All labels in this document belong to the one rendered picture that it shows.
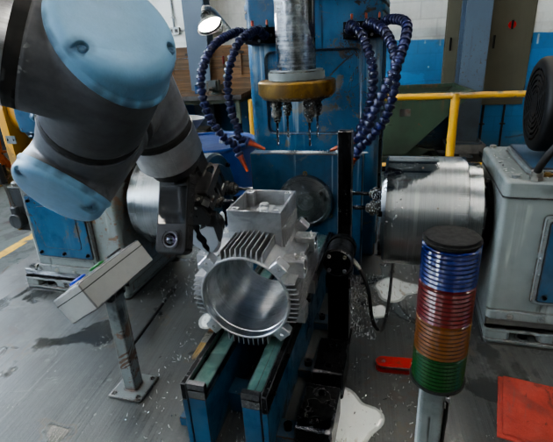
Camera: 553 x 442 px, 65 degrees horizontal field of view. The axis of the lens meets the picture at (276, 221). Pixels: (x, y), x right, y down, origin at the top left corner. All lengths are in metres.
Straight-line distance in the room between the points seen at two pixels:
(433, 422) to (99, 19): 0.55
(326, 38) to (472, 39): 4.79
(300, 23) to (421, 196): 0.44
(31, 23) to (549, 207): 0.85
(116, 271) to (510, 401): 0.73
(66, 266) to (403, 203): 0.90
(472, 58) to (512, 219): 5.09
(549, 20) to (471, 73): 1.07
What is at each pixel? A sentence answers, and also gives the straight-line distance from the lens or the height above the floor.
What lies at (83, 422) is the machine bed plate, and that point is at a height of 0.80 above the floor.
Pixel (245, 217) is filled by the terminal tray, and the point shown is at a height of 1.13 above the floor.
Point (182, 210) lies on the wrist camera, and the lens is 0.61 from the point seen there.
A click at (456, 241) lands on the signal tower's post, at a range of 0.48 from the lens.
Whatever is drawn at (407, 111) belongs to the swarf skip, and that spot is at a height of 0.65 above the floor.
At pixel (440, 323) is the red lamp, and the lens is 0.51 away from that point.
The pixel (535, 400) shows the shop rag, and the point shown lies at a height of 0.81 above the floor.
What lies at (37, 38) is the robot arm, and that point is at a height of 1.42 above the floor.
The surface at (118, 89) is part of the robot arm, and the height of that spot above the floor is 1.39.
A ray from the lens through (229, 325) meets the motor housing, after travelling 0.81.
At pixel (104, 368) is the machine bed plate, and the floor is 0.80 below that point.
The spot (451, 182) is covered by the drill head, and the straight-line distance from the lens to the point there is 0.96.
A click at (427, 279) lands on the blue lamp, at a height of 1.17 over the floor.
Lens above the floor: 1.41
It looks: 22 degrees down
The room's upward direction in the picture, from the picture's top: 3 degrees counter-clockwise
